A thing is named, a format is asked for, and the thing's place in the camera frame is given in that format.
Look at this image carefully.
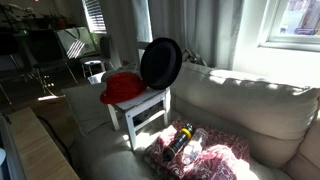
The white curtain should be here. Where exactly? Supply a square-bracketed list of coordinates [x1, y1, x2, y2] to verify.
[99, 0, 245, 70]

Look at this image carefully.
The black office chair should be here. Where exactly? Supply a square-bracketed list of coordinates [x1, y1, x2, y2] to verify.
[27, 29, 78, 87]

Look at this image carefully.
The red white patterned cloth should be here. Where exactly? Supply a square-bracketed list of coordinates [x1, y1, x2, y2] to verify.
[144, 116, 251, 180]

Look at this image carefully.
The black fedora hat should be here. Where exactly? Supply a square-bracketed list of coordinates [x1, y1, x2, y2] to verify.
[140, 37, 182, 90]

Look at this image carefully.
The light wooden table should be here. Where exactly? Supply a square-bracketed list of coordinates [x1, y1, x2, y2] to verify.
[8, 108, 80, 180]

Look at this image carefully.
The clear plastic bottle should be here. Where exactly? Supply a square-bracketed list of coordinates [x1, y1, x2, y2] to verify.
[182, 128, 208, 165]

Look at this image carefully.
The small white wooden chair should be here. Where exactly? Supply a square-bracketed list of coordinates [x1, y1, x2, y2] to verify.
[106, 41, 172, 151]

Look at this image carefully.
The window frame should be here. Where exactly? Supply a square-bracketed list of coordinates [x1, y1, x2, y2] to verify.
[259, 0, 320, 52]

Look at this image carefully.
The round stool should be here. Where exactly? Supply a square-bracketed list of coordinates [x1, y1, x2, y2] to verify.
[79, 56, 108, 77]

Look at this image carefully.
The black cable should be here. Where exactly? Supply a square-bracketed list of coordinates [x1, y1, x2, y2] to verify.
[35, 115, 75, 168]

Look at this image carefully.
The cream sofa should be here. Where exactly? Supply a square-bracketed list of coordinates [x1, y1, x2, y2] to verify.
[64, 63, 320, 180]

